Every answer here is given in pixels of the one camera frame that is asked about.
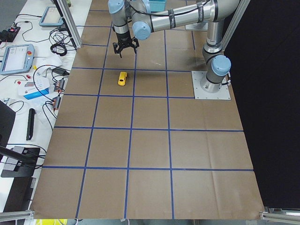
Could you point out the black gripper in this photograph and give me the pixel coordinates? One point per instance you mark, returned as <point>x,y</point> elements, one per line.
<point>123,37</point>

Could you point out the yellow beetle toy car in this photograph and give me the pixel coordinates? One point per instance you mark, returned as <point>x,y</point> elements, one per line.
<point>122,78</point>

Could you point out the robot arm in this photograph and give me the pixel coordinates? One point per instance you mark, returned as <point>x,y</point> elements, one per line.
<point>133,20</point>

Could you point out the far teach pendant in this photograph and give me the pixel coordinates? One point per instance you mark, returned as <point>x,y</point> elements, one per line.
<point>51,18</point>

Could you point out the teach pendant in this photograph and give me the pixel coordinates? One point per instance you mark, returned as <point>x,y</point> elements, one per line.
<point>17,59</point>
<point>51,18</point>

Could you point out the brown paper table mat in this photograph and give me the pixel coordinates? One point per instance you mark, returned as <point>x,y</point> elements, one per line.
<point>149,149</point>

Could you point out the blue white cardboard box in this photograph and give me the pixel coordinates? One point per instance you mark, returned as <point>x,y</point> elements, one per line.
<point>34,89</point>

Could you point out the near teach pendant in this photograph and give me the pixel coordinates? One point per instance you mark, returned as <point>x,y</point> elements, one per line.
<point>17,59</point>

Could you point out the black flat bar tool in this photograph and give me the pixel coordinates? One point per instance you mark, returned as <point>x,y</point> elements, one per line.
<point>30,125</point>

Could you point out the aluminium frame post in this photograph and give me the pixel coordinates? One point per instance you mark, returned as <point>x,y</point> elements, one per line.
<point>69,23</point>

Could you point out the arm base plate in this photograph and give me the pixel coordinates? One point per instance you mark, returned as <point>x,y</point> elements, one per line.
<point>205,90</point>
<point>203,26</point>

